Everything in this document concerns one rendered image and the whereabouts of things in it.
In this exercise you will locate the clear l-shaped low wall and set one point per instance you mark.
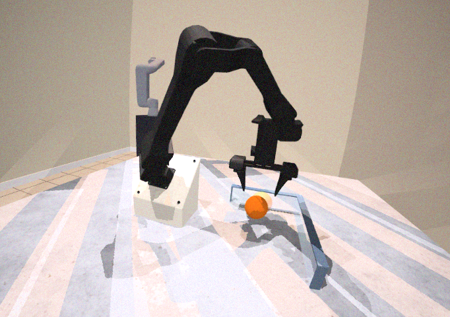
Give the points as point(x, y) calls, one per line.
point(289, 204)
point(322, 265)

